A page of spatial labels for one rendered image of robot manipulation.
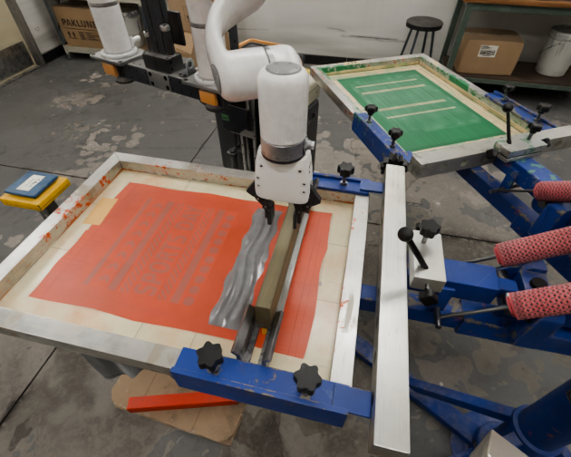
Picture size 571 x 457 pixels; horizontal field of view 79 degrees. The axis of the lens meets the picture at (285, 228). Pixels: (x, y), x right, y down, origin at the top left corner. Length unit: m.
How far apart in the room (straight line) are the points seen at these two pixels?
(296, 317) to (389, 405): 0.25
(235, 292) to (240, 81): 0.43
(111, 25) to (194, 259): 0.91
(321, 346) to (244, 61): 0.52
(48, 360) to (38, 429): 0.30
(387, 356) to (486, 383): 1.32
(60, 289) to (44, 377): 1.14
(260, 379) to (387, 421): 0.21
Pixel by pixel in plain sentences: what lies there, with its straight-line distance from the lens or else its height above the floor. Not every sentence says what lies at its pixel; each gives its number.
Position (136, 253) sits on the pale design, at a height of 0.96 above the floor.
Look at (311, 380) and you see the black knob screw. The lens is 0.57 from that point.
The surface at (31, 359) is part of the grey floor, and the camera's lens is 2.11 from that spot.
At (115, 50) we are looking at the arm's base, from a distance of 1.49.
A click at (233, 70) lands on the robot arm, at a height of 1.39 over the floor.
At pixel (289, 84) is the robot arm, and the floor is 1.39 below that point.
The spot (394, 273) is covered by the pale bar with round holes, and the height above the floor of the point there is 1.04.
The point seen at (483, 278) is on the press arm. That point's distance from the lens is 0.78.
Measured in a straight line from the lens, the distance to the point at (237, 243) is 0.86.
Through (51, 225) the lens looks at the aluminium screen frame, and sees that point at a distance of 1.03.
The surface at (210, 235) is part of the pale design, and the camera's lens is 0.89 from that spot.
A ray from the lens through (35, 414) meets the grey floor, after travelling 1.96.
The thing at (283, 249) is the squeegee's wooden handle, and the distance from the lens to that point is 0.70.
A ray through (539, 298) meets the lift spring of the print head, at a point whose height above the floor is 1.09.
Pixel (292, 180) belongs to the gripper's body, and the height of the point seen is 1.23.
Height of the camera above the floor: 1.59
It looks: 46 degrees down
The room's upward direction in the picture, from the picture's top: straight up
